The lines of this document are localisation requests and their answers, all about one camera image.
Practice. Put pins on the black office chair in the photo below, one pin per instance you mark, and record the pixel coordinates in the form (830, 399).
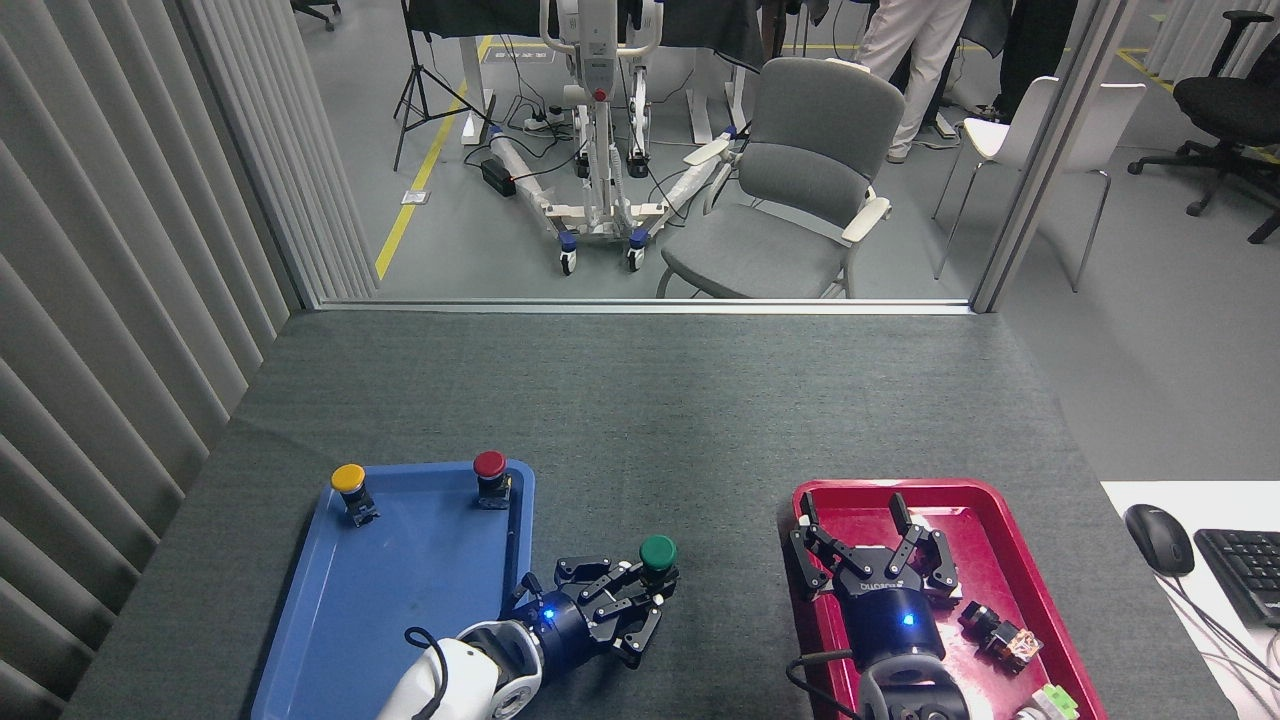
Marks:
(1225, 105)
(318, 8)

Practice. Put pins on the person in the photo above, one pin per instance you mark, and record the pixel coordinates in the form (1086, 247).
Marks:
(1035, 50)
(925, 50)

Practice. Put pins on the green white switch block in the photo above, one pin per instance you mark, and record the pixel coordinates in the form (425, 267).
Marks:
(1055, 703)

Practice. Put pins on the black power adapter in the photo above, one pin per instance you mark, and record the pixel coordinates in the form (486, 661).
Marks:
(497, 177)

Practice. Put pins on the blue plastic tray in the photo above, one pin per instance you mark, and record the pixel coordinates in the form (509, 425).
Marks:
(400, 580)

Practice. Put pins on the black keyboard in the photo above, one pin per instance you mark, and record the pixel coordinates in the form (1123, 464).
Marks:
(1245, 570)

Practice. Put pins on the silver table edge rail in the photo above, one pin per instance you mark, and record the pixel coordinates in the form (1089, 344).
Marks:
(640, 307)

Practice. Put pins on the red push button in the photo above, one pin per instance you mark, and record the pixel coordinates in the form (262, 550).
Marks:
(489, 463)

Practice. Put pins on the black tripod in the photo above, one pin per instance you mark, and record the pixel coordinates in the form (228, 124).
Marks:
(420, 90)

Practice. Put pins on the silver post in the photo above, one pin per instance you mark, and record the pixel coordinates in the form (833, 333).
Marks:
(1050, 150)

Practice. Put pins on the black orange switch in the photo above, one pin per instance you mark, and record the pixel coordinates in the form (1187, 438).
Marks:
(1005, 640)

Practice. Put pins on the white power strip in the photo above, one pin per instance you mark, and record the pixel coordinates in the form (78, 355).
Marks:
(540, 123)

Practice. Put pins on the white chair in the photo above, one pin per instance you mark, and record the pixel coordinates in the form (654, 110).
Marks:
(1010, 130)

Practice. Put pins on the silver floor plate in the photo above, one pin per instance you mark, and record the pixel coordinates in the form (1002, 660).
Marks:
(415, 197)

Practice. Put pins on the yellow push button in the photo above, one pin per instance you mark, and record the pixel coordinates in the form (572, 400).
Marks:
(348, 477)

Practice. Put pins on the green push button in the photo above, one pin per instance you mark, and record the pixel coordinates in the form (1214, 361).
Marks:
(657, 552)

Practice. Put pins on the red plastic tray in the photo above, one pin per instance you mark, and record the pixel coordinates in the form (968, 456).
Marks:
(1000, 560)

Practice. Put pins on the grey armchair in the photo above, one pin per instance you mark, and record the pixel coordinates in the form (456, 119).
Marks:
(800, 170)

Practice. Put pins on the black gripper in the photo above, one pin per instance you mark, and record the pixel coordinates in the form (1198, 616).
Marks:
(890, 620)
(565, 630)

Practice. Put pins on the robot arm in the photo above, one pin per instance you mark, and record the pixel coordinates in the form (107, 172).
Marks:
(470, 675)
(915, 695)

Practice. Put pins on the black computer mouse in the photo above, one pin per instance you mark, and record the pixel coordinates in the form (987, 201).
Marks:
(1160, 540)

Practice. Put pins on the white stand on wheels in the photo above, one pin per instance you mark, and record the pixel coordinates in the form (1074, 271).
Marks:
(600, 130)

